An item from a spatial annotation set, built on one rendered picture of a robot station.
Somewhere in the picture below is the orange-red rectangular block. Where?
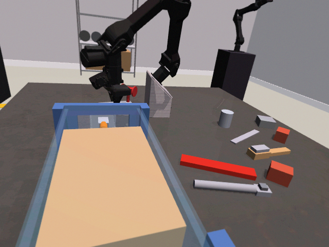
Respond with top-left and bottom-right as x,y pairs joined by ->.
266,160 -> 294,187
273,127 -> 290,144

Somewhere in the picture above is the red long bar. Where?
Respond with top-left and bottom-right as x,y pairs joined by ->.
180,154 -> 257,181

